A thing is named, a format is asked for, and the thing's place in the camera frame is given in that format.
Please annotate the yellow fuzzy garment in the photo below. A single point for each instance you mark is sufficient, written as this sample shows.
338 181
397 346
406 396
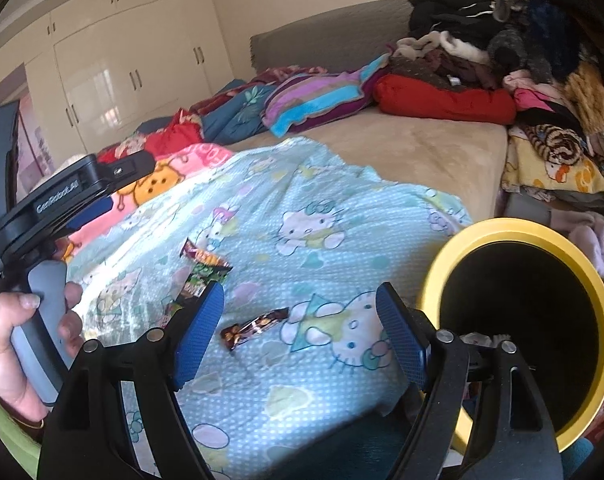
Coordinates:
592 95

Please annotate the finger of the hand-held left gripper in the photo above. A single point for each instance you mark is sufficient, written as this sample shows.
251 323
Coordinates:
89 215
127 170

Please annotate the light blue cartoon blanket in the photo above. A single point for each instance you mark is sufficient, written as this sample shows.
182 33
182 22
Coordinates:
332 280

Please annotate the red folded blanket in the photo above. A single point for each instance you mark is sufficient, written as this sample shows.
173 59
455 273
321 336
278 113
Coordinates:
442 102

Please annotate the pink printed door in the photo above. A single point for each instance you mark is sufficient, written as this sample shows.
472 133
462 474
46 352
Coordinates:
37 150

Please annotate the lavender fleece garment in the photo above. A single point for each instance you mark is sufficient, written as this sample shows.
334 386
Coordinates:
592 240

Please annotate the grey box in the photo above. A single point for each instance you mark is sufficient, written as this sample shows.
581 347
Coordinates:
524 207

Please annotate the orange dark snack wrapper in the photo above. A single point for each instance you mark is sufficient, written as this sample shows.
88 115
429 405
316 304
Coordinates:
202 255

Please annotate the striped purple blue pillow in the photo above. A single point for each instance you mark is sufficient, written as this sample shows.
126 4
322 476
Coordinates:
312 100

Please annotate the brown snack wrapper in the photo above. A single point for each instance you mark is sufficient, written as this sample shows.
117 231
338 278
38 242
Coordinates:
254 329

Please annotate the gold bangle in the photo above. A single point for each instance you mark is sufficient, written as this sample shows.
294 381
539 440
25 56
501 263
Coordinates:
32 424

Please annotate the pink bear print blanket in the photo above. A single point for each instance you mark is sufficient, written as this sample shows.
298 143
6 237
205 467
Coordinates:
202 157

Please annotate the person's left forearm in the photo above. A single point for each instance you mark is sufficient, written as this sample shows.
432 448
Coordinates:
7 425

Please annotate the grey headboard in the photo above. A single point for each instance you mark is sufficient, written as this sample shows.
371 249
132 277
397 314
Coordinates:
332 35

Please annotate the green snack wrapper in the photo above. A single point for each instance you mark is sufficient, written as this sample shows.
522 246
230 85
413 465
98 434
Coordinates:
202 280

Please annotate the yellow trash bin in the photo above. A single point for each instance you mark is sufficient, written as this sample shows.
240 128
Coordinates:
507 230

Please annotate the tiger striped cloth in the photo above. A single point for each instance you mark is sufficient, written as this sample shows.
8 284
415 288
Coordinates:
557 142

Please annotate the pink garment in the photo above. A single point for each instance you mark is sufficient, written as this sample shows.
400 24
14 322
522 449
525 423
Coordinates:
529 97

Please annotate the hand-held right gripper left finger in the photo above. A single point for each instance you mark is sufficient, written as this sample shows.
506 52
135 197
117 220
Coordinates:
202 332

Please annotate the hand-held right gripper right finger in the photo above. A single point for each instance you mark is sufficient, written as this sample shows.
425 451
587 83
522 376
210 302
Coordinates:
399 337

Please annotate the yellow cartoon blanket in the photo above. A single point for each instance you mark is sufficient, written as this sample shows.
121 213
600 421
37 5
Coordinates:
582 175

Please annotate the beige bed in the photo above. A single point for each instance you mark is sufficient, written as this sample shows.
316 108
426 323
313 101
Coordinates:
432 160

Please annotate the maroon patterned blanket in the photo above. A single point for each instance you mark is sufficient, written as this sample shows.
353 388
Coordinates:
282 74

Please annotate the red floral blanket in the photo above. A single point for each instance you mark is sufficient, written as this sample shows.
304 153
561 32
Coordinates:
177 135

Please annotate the small patterned snack wrapper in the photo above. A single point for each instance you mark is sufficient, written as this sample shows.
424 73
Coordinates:
171 315

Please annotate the clear plastic film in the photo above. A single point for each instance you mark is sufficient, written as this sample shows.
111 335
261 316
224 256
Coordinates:
117 305

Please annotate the blue floral quilt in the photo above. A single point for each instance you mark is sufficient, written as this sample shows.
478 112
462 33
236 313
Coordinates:
232 115

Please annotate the pile of dark clothes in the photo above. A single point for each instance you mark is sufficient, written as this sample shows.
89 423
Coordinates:
482 20

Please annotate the cream wardrobe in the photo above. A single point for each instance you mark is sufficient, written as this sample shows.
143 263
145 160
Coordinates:
107 70

